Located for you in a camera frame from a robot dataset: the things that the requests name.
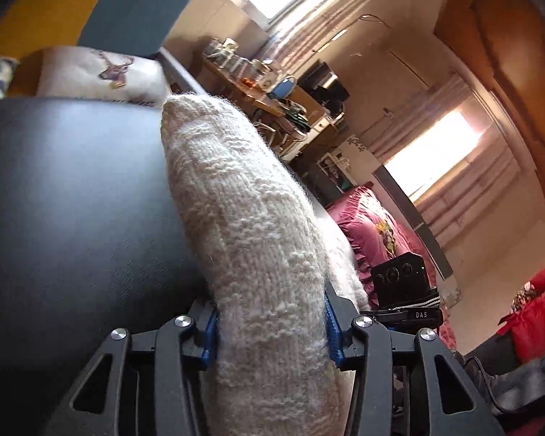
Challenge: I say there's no pink patterned curtain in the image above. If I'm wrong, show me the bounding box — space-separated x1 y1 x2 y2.
266 0 382 71

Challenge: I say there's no deer print pillow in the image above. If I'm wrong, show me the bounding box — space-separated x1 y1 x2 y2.
35 47 171 109

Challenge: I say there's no wooden wardrobe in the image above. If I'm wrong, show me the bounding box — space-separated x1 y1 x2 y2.
433 0 545 203

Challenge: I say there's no large white labelled jar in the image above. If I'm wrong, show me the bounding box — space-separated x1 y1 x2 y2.
253 60 275 86

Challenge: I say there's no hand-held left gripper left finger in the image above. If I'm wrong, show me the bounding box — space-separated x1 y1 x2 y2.
43 299 219 436

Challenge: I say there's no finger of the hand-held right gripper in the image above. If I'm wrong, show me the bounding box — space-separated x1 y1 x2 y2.
368 308 444 330

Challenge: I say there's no red garment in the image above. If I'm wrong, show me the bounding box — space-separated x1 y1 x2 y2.
497 261 545 362

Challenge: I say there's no pink ruffled bedding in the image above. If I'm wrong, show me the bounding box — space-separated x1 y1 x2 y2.
326 185 461 350

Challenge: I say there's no bright side window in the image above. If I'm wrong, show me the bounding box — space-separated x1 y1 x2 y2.
384 110 488 203

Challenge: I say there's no beige cabinet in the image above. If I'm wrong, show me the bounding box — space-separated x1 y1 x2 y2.
295 111 346 146

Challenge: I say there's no wooden desk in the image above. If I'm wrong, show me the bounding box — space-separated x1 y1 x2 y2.
202 50 312 121

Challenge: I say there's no white low shelf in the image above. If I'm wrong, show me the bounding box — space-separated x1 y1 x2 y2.
315 152 359 196

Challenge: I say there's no long beige curtain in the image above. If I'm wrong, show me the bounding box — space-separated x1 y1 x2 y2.
372 70 530 255

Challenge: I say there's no person's dark clothing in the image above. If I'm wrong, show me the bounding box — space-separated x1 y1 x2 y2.
452 334 545 434

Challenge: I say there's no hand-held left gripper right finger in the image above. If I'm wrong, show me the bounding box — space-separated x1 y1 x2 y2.
324 291 505 436

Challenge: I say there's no black television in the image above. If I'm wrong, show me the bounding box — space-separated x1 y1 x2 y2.
297 61 350 114

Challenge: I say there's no grey yellow blue sofa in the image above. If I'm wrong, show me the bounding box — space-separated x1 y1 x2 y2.
0 0 212 105

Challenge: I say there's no cream knitted sweater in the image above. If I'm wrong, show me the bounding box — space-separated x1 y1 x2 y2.
160 92 370 436

